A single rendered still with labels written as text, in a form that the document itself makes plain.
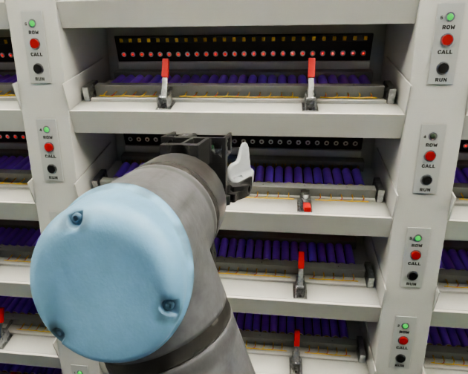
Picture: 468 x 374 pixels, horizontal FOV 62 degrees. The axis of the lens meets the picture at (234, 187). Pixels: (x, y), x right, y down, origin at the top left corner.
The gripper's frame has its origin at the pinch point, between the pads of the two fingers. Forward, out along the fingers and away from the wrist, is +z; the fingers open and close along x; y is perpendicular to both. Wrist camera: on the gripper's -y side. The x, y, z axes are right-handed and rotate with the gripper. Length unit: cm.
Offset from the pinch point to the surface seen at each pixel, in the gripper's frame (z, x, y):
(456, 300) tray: 20, -45, -29
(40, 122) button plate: 15.5, 36.2, 5.7
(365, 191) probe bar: 21.0, -26.0, -7.1
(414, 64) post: 15.4, -30.6, 16.1
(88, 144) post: 21.9, 30.4, 0.7
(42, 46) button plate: 15.0, 33.7, 19.3
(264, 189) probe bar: 21.1, -6.3, -7.5
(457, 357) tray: 25, -50, -45
